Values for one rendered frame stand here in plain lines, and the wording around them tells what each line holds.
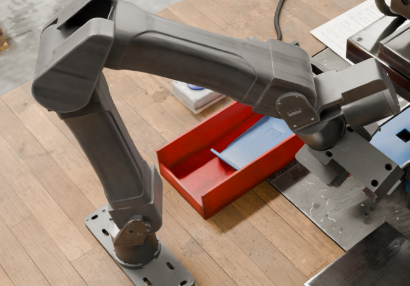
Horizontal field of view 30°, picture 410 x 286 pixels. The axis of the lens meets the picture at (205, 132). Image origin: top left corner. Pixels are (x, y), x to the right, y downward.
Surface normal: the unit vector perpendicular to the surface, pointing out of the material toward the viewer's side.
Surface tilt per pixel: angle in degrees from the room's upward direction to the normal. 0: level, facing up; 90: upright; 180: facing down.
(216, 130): 90
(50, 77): 90
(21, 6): 0
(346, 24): 1
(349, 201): 0
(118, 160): 89
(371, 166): 30
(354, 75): 24
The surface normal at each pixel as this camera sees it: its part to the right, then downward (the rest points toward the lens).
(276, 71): 0.37, -0.63
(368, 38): -0.08, -0.67
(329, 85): -0.49, -0.58
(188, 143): 0.61, 0.55
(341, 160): -0.46, -0.33
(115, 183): -0.05, 0.65
